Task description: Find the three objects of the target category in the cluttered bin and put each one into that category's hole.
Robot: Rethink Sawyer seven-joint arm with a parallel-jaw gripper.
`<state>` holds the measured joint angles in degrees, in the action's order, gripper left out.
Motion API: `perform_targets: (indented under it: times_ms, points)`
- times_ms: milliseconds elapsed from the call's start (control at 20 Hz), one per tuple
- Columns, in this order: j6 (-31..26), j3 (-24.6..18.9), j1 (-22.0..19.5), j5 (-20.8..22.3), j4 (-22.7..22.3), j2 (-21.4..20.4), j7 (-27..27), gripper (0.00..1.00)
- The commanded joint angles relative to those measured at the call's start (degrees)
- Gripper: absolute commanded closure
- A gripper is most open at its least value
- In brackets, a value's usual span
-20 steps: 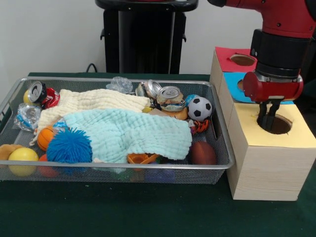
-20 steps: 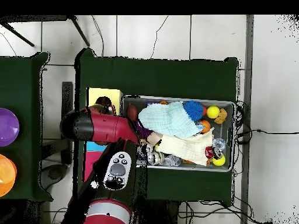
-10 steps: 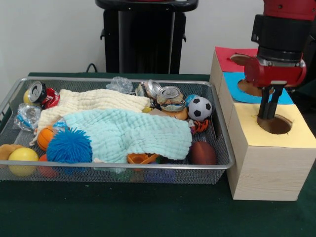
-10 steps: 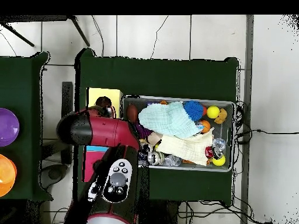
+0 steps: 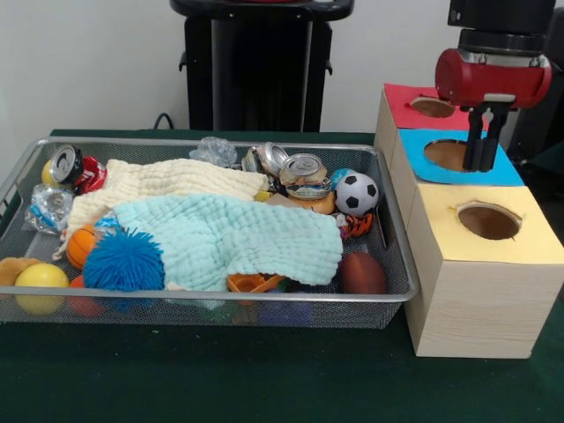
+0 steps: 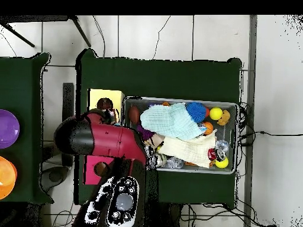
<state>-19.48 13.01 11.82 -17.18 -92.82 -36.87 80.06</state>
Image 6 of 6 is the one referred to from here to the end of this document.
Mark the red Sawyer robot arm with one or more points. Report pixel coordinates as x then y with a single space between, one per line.
113 139

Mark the black tripod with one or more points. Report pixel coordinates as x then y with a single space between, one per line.
80 31

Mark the crushed red cola can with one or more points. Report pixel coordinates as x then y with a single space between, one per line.
213 154

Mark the orange plastic bowl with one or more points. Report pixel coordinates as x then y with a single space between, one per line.
7 177

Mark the blue spiky ball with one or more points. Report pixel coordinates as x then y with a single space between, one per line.
196 111

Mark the black upright panel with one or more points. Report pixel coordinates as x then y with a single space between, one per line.
68 99

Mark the crushed silver can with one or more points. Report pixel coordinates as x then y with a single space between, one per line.
161 160

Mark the brown toy football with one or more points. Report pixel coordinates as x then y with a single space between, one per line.
134 114

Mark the shallow mesh bin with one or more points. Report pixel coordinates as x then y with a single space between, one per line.
189 169

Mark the colourful frayed cloth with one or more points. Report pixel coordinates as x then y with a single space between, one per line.
104 103

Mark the light blue muslin cloth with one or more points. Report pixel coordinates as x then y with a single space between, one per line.
170 121

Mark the purple plastic bowl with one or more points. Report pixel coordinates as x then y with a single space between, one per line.
8 128

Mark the dark green side tablecloth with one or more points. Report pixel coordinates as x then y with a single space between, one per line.
23 89

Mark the small orange basketball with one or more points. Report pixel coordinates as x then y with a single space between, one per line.
208 127

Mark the cream muslin cloth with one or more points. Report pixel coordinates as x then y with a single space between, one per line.
191 149

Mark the yellow ball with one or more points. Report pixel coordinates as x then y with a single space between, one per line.
216 113
223 163

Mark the wooden box with three holes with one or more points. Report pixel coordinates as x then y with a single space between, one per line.
116 99

